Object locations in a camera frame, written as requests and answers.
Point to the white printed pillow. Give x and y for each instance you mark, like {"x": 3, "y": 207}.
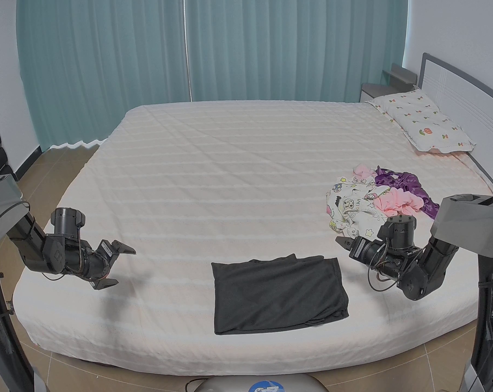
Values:
{"x": 422, "y": 121}

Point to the pink garment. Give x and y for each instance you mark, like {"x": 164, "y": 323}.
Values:
{"x": 395, "y": 198}

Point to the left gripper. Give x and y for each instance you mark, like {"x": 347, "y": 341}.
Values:
{"x": 103, "y": 259}

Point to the black T-shirt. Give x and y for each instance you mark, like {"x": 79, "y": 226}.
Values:
{"x": 271, "y": 292}

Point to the white printed garment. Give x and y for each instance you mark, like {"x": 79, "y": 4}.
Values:
{"x": 352, "y": 206}

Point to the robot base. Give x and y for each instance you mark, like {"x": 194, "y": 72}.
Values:
{"x": 230, "y": 384}

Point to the bed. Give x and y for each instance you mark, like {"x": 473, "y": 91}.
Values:
{"x": 230, "y": 157}

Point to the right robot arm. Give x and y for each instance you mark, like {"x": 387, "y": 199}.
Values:
{"x": 467, "y": 223}

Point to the grey bedside table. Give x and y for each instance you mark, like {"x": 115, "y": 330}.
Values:
{"x": 373, "y": 90}

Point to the purple garment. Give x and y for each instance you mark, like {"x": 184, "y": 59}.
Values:
{"x": 409, "y": 182}

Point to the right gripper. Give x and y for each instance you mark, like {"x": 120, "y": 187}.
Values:
{"x": 363, "y": 250}

